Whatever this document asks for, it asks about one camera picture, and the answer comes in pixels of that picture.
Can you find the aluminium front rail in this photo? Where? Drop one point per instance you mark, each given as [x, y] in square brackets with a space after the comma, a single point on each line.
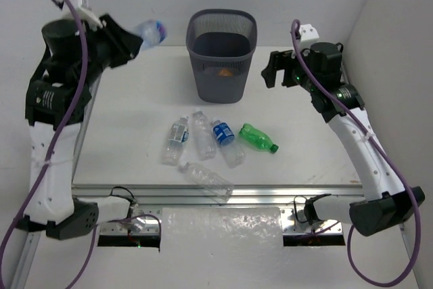
[151, 199]

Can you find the small blue cap bottle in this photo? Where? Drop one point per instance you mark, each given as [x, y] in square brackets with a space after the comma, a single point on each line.
[152, 32]

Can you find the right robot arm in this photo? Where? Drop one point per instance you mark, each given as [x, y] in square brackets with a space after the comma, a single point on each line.
[386, 203]

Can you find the clear bottle near table edge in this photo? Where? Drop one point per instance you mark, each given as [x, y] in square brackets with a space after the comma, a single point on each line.
[209, 181]

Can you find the clear crinkled water bottle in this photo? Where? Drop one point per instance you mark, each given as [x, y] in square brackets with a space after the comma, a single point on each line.
[202, 133]

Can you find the orange juice bottle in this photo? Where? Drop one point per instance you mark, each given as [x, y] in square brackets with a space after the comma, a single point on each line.
[225, 73]

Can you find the grey mesh waste bin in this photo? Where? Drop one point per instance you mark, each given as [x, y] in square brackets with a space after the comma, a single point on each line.
[218, 39]

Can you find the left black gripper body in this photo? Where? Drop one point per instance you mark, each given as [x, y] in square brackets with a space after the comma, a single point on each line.
[113, 44]

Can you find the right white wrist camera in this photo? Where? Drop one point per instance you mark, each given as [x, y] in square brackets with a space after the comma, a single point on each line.
[308, 35]

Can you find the white label water bottle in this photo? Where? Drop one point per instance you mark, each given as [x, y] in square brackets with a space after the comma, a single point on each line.
[176, 140]

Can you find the blue label water bottle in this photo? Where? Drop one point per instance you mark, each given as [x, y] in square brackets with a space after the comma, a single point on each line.
[227, 142]

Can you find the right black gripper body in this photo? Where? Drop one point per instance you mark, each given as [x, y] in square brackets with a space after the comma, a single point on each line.
[294, 74]

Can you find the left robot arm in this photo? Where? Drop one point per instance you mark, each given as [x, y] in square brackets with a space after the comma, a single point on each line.
[56, 100]

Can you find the green plastic bottle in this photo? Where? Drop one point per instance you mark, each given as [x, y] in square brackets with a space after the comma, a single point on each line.
[257, 139]

